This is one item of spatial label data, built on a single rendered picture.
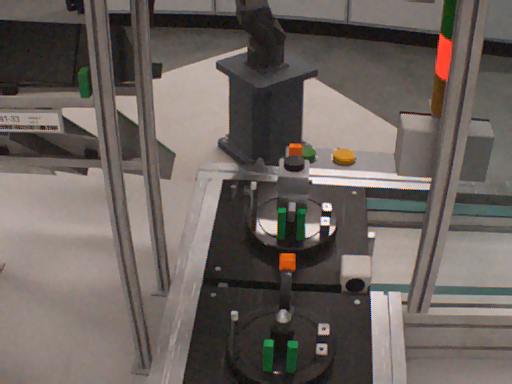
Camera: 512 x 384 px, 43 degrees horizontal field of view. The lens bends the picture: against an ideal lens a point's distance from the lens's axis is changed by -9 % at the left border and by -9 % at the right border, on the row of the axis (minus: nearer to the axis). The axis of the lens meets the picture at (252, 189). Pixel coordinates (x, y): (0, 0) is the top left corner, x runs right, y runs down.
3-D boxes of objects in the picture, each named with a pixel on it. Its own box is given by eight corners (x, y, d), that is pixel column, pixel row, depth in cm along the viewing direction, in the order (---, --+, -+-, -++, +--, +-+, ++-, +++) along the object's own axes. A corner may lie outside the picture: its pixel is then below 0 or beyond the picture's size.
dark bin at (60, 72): (86, 72, 104) (91, 26, 103) (161, 78, 101) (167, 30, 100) (-15, 79, 77) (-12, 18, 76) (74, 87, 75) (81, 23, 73)
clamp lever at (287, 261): (277, 306, 90) (280, 252, 88) (292, 306, 90) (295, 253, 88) (275, 317, 87) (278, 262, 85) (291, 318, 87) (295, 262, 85)
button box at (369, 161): (285, 172, 132) (286, 144, 128) (394, 178, 130) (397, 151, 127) (283, 194, 126) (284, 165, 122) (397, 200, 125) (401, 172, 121)
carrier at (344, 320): (201, 294, 99) (196, 227, 91) (369, 302, 97) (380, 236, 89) (176, 427, 79) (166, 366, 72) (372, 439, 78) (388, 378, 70)
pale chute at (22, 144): (26, 165, 119) (32, 142, 119) (87, 176, 116) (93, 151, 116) (-63, 128, 91) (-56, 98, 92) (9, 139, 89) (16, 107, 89)
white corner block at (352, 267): (338, 273, 102) (340, 253, 100) (368, 274, 102) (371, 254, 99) (338, 295, 98) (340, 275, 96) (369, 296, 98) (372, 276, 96)
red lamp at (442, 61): (432, 63, 79) (436, 26, 76) (471, 67, 78) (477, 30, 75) (438, 82, 75) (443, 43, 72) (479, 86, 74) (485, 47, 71)
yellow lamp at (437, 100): (427, 99, 82) (432, 64, 79) (465, 102, 81) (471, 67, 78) (433, 119, 78) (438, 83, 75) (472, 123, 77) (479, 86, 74)
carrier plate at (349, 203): (222, 189, 119) (222, 178, 118) (364, 196, 117) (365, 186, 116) (203, 287, 100) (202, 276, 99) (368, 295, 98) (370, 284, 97)
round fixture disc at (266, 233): (249, 198, 113) (249, 188, 112) (336, 203, 112) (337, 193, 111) (241, 256, 102) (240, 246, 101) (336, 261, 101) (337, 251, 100)
